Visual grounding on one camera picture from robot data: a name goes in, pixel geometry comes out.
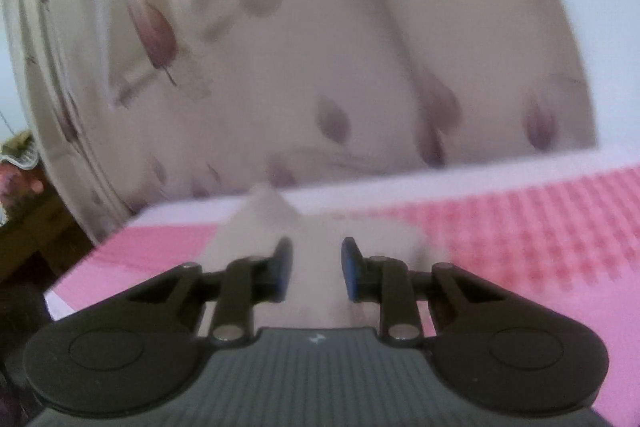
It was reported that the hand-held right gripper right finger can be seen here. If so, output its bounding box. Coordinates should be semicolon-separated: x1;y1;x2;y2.
340;237;511;345

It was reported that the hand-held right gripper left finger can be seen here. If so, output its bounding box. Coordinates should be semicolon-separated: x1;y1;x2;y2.
125;237;296;345

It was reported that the small white garment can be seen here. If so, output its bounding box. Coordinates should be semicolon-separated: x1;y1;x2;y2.
207;184;431;333

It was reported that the pink checked bedsheet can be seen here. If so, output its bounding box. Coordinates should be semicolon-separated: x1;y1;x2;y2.
45;147;640;427

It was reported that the cream leaf print quilt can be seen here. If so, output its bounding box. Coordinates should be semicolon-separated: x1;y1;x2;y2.
0;0;598;248

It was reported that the dark wooden furniture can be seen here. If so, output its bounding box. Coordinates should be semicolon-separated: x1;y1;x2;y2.
0;187;101;358

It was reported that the flower bunch with lace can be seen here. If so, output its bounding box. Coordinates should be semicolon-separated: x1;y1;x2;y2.
0;132;45;220

